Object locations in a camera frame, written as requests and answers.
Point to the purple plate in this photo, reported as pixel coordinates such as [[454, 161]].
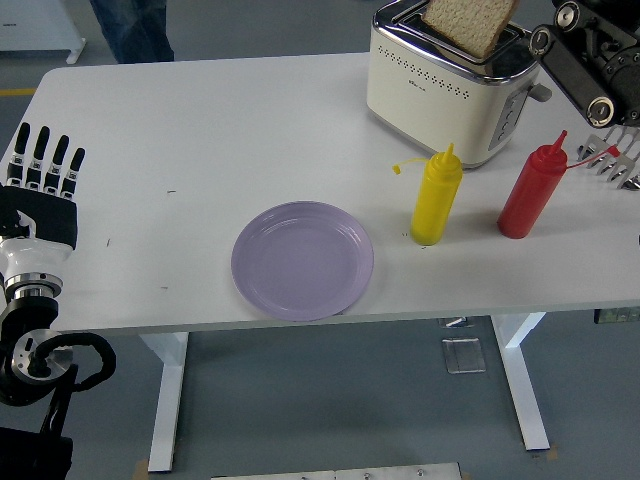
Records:
[[302, 260]]

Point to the white cabinet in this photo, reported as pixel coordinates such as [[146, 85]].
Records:
[[35, 25]]

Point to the person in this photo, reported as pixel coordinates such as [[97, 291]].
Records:
[[132, 30]]

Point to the metal toast rack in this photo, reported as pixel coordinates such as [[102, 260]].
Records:
[[612, 160]]

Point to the yellow squeeze bottle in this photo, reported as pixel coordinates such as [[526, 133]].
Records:
[[434, 200]]

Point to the red squeeze bottle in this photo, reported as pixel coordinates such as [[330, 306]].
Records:
[[530, 195]]

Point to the small clear plastic piece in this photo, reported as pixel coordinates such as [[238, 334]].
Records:
[[456, 322]]

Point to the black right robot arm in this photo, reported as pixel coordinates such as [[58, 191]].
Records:
[[575, 75]]

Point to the grey metal base plate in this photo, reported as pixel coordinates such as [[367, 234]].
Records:
[[335, 474]]

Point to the clear plastic floor plate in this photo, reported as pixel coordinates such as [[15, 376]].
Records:
[[464, 356]]

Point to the white table leg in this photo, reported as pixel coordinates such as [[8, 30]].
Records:
[[167, 400], [527, 390]]

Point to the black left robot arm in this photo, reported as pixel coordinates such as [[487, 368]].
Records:
[[30, 312]]

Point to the table control panel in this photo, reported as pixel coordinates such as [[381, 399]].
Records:
[[617, 315]]

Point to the cream and chrome toaster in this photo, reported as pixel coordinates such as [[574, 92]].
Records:
[[425, 105]]

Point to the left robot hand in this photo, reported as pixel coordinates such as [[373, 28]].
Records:
[[45, 220]]

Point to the bread slice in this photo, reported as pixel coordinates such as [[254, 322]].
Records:
[[470, 22]]

